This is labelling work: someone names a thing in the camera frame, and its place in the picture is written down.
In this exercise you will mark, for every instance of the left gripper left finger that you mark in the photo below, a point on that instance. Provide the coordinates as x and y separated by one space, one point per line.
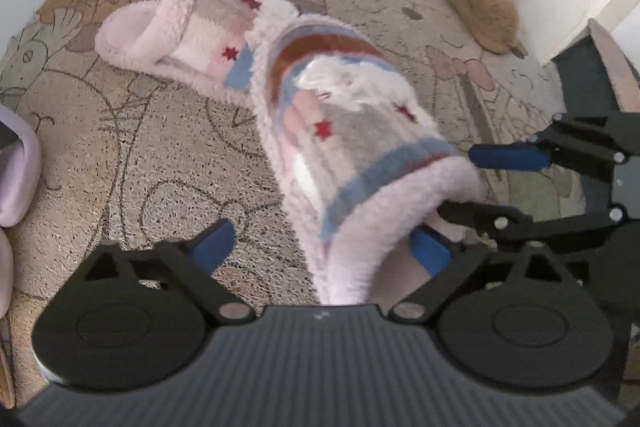
130 319

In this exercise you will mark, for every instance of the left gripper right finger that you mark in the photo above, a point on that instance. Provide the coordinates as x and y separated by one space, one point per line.
516 319

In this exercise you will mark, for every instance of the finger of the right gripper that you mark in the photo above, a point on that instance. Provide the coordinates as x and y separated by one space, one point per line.
502 223
517 156

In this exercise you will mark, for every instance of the purple Kuromi slipper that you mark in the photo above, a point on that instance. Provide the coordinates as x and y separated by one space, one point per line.
6 273
20 167

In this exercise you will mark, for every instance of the striped knit slipper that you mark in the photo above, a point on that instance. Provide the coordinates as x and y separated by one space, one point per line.
360 163
207 45

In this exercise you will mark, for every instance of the cartoon patterned door mat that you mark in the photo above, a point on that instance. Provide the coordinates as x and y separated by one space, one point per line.
134 159

